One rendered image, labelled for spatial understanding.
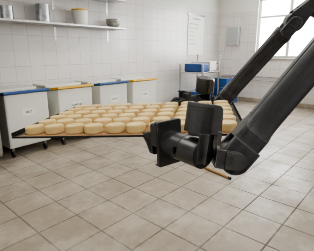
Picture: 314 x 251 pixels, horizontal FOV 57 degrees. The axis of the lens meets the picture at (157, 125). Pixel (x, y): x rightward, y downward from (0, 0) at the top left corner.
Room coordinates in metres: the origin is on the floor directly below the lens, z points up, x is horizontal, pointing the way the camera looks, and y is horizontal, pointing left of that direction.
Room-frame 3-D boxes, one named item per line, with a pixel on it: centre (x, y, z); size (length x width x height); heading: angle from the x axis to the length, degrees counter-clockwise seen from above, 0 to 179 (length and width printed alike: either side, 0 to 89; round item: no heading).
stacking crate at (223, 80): (6.89, -1.59, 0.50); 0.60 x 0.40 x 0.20; 141
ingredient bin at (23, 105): (3.46, 1.70, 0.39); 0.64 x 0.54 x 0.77; 51
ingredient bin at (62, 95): (3.95, 1.27, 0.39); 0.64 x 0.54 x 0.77; 49
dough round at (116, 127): (0.73, 0.11, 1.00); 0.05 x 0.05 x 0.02
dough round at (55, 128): (0.76, 0.28, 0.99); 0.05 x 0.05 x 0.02
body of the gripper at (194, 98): (1.12, -0.13, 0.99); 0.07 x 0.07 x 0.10; 35
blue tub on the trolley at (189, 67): (6.05, -0.81, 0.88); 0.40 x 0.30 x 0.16; 52
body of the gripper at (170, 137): (0.60, -0.04, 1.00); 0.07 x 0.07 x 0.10; 36
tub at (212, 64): (6.38, -1.01, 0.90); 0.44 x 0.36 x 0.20; 57
